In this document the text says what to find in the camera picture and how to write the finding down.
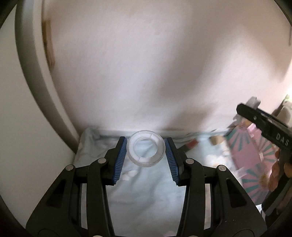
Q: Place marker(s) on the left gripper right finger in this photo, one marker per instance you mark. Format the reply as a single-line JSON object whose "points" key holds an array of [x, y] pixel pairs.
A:
{"points": [[215, 203]]}

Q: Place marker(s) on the person's right hand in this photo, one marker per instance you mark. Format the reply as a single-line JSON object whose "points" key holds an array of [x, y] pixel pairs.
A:
{"points": [[273, 180]]}

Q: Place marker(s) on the grey door frame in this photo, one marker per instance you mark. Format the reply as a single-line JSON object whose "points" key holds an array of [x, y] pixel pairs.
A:
{"points": [[31, 53]]}

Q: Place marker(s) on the red black lipstick box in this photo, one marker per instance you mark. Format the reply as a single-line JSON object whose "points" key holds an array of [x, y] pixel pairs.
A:
{"points": [[190, 145]]}

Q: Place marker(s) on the small brown cork piece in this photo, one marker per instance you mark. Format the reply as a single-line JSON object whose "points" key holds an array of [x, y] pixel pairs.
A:
{"points": [[216, 139]]}

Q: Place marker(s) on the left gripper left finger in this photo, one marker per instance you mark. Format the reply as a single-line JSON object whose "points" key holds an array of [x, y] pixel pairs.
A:
{"points": [[76, 203]]}

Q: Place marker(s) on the cardboard box with pink lining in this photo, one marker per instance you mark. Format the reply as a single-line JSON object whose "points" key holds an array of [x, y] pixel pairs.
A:
{"points": [[253, 156]]}

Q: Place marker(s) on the light blue floral bedsheet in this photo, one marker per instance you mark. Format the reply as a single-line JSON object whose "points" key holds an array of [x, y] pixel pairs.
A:
{"points": [[146, 201]]}

